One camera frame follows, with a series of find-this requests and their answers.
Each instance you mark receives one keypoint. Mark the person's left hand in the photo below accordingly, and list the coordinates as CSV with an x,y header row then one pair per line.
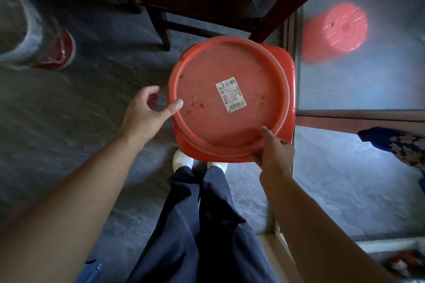
x,y
139,120

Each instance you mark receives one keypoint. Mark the person's right forearm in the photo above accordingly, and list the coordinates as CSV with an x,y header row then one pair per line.
x,y
312,236

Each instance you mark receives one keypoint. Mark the wooden door frame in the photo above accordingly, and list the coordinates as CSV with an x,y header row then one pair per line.
x,y
348,120

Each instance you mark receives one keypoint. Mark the person's dark blue trousers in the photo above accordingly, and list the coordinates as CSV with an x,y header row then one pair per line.
x,y
206,236

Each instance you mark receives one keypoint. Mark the person's left white shoe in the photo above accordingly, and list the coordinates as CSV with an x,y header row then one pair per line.
x,y
182,160

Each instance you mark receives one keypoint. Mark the white tray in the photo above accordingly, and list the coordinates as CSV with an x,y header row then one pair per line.
x,y
395,259

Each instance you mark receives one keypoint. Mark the white plastic bucket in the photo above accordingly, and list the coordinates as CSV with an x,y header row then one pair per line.
x,y
20,24

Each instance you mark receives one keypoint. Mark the blue plastic slipper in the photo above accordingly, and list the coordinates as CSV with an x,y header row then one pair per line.
x,y
89,272

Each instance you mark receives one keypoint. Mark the blue floral cloth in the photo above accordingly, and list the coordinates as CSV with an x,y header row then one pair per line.
x,y
398,146

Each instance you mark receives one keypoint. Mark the person's left forearm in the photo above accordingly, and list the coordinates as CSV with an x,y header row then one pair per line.
x,y
66,213

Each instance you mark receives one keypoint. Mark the person's right hand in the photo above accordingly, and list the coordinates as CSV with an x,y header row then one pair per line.
x,y
277,156

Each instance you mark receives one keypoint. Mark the person's right thumb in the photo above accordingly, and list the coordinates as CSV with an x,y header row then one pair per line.
x,y
268,135

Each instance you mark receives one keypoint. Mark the red and white bowl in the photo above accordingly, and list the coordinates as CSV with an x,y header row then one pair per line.
x,y
61,52

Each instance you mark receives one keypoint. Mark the person's white shoe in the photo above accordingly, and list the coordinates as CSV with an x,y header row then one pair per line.
x,y
219,165
182,160

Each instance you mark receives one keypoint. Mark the red square plastic stool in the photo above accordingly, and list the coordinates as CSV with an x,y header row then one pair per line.
x,y
288,93

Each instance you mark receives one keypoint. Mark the red round plastic basin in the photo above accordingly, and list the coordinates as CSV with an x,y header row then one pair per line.
x,y
225,93

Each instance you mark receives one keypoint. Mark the person's right white shoe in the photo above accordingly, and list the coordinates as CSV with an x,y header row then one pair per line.
x,y
219,165

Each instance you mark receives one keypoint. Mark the person's left thumb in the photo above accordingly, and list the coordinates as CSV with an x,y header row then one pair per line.
x,y
171,108

